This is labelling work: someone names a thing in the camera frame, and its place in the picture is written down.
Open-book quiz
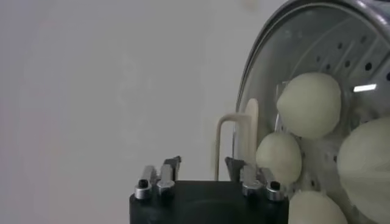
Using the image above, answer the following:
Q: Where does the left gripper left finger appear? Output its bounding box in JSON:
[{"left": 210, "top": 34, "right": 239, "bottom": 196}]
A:
[{"left": 133, "top": 155, "right": 183, "bottom": 200}]

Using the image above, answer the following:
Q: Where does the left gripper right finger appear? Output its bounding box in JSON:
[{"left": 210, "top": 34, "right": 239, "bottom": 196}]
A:
[{"left": 224, "top": 156, "right": 289, "bottom": 202}]

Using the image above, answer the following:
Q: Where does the white steamed baozi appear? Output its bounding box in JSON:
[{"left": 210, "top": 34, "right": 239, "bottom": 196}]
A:
[
  {"left": 288, "top": 190, "right": 349, "bottom": 224},
  {"left": 336, "top": 117, "right": 390, "bottom": 224},
  {"left": 276, "top": 72, "right": 342, "bottom": 140},
  {"left": 255, "top": 131, "right": 303, "bottom": 185}
]

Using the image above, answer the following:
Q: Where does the perforated steel steamer basket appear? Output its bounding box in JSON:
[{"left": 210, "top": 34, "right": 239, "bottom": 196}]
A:
[{"left": 240, "top": 0, "right": 390, "bottom": 224}]

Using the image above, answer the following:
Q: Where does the round glass pot lid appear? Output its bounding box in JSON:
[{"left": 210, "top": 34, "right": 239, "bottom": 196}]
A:
[{"left": 213, "top": 0, "right": 390, "bottom": 224}]

